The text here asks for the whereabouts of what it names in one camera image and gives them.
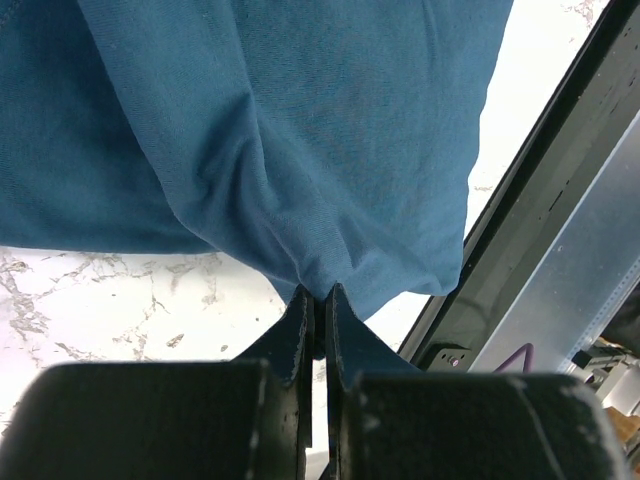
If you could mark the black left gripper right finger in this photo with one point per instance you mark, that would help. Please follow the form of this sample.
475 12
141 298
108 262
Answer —
389 420

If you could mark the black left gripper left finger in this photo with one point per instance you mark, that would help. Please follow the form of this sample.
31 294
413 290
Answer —
247 418

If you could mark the blue t-shirt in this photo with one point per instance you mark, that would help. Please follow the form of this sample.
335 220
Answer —
318 142

